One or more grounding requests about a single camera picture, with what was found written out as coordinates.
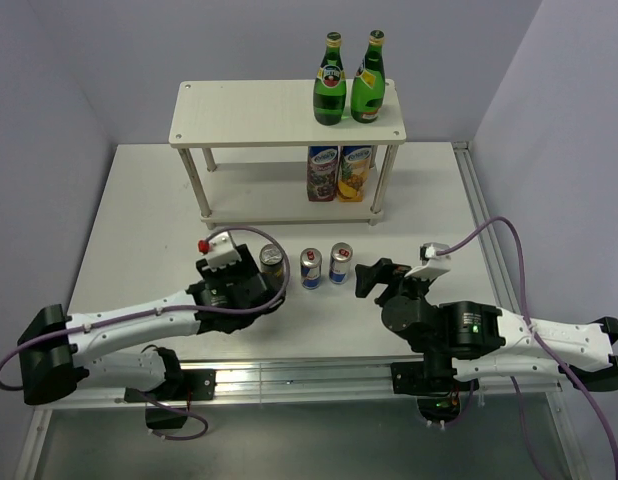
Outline yellow pineapple juice carton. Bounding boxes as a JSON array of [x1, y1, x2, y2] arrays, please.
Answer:
[[336, 146, 373, 202]]

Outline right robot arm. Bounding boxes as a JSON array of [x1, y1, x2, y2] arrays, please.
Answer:
[[355, 257, 618, 396]]

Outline aluminium right side rail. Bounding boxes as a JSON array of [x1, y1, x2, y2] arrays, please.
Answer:
[[451, 140, 590, 480]]

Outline green glass bottle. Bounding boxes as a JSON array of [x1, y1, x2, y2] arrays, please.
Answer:
[[313, 31, 347, 126], [350, 30, 385, 123]]

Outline purple grape juice carton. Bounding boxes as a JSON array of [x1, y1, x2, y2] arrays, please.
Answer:
[[306, 146, 339, 202]]

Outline blue silver can left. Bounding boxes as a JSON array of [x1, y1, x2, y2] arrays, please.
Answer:
[[300, 248, 322, 289]]

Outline blue silver can right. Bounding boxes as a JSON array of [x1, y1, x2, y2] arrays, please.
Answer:
[[329, 242, 353, 284]]

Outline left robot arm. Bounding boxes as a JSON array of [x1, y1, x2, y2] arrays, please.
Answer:
[[18, 245, 284, 406]]

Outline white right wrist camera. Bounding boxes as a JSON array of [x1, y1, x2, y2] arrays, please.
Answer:
[[405, 242, 451, 281]]

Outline white two-tier shelf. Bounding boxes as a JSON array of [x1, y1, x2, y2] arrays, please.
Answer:
[[169, 79, 406, 228]]

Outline aluminium front rail frame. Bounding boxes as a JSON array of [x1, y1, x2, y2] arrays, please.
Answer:
[[37, 357, 566, 409]]

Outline blue silver can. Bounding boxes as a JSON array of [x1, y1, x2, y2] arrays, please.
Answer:
[[329, 242, 353, 284], [300, 248, 322, 289]]

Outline black can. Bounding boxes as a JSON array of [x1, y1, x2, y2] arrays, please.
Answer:
[[259, 243, 285, 292]]

